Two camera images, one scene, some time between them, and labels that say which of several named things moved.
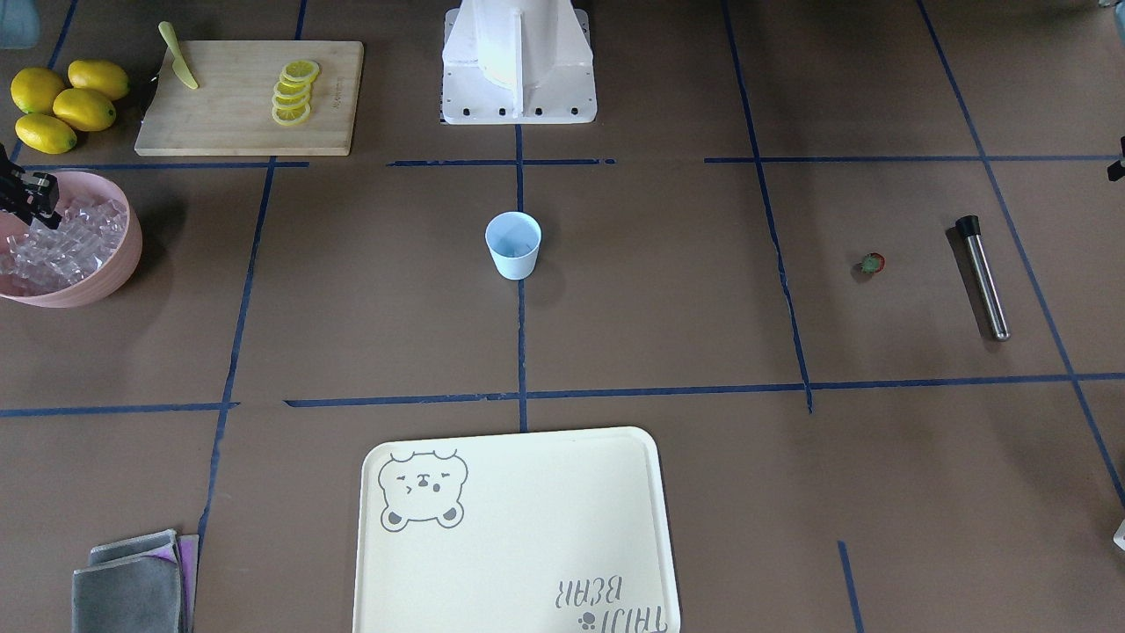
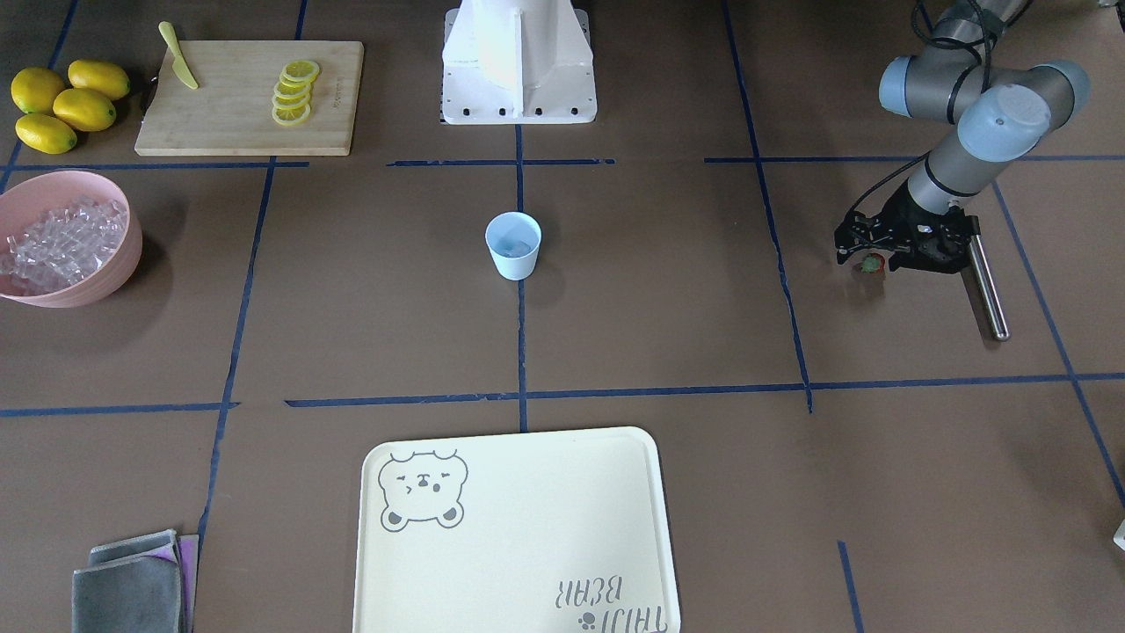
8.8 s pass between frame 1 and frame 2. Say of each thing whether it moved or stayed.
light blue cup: stayed
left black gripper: moved
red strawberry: stayed
